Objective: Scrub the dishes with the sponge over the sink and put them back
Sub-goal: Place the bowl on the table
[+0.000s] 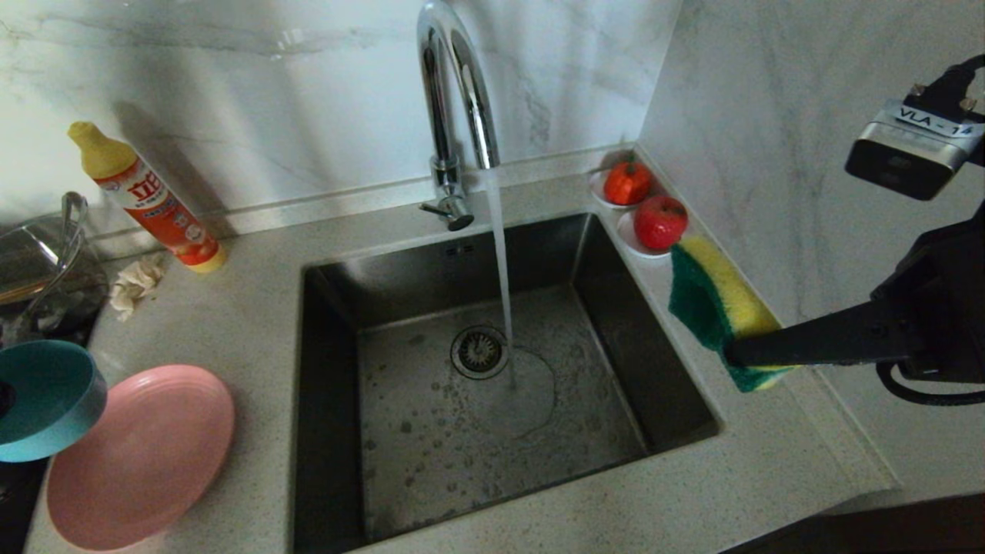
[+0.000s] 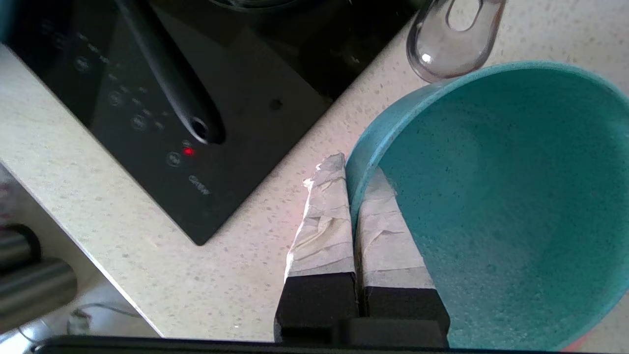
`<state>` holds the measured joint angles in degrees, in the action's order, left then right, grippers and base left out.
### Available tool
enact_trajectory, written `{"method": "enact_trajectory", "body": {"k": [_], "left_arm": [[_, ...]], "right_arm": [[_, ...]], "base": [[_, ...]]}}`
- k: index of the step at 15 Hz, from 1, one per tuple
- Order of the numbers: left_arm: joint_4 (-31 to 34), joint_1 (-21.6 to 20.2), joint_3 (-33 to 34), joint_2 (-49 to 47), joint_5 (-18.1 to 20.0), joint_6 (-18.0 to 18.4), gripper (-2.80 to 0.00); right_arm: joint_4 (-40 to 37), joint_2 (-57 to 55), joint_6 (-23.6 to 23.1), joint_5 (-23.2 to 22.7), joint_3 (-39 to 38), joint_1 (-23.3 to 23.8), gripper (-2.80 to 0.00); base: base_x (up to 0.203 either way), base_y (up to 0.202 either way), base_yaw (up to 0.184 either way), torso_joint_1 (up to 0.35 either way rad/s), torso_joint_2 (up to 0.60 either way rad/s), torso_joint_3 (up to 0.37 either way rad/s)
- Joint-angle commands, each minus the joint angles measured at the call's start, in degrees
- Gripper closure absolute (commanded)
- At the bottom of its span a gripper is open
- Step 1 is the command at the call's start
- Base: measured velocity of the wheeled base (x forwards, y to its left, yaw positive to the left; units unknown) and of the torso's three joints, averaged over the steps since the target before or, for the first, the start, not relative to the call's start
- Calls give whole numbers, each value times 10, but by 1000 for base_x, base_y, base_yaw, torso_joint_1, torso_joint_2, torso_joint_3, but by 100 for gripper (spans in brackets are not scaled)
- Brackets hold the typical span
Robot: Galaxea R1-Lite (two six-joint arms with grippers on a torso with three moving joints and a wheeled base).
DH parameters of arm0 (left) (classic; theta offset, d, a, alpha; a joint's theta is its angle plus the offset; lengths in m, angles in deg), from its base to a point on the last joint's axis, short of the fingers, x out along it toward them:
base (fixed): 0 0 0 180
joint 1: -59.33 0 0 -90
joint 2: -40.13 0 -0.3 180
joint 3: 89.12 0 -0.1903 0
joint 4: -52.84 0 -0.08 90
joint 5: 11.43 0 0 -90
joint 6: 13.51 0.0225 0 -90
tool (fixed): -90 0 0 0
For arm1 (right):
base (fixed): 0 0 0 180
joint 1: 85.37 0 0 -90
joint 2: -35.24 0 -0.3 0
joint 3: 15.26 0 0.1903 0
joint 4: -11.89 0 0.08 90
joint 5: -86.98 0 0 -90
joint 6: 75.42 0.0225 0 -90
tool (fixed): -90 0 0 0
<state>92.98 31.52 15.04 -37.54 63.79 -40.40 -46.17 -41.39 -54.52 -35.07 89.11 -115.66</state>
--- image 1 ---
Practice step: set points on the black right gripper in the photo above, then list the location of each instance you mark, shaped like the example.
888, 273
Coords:
954, 308

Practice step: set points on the yellow green sponge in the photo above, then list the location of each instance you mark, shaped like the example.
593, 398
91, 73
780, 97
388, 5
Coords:
708, 300

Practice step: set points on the orange dish soap bottle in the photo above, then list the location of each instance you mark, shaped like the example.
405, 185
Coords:
165, 215

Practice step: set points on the pink plate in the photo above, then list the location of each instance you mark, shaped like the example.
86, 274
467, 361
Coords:
154, 462

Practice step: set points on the teal bowl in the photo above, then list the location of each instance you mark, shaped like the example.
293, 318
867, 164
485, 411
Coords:
54, 415

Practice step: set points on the round sink drain strainer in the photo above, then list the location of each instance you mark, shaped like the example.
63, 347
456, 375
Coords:
477, 352

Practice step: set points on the stainless steel sink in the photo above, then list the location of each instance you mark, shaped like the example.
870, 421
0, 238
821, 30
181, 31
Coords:
415, 462

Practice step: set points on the red apple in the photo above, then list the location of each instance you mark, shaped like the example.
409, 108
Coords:
660, 223

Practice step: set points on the red tomato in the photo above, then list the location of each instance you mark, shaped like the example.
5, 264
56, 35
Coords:
626, 185

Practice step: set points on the chrome gooseneck faucet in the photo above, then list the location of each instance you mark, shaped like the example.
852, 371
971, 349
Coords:
439, 115

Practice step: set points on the crumpled white cloth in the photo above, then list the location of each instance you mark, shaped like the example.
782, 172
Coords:
137, 281

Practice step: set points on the black stovetop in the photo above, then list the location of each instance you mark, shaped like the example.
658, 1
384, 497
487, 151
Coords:
15, 508

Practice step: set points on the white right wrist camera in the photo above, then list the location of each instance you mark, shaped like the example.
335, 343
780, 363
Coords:
908, 154

